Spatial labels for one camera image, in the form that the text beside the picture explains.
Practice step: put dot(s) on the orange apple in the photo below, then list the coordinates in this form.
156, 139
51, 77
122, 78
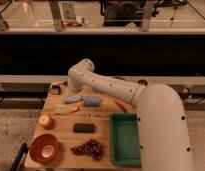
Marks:
46, 121

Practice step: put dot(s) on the light blue towel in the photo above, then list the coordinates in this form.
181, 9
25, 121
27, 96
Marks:
69, 98

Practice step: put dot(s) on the bunch of dark grapes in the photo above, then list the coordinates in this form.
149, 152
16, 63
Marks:
92, 147

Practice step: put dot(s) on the black rectangular block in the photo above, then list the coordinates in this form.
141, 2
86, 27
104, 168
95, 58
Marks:
84, 128

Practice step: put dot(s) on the orange carrot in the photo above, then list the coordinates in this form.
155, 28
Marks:
121, 105

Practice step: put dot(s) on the green plastic tray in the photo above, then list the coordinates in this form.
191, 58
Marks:
124, 140

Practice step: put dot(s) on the red bowl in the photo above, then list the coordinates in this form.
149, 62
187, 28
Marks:
39, 143

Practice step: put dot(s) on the small metal cup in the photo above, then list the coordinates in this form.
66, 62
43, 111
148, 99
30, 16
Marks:
142, 82

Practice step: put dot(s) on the blue sponge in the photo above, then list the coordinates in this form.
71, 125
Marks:
92, 101

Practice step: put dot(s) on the small white cup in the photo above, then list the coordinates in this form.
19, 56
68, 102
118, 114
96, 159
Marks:
47, 151

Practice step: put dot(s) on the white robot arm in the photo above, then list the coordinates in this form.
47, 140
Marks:
163, 130

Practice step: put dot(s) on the metal fork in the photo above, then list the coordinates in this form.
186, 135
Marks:
89, 115

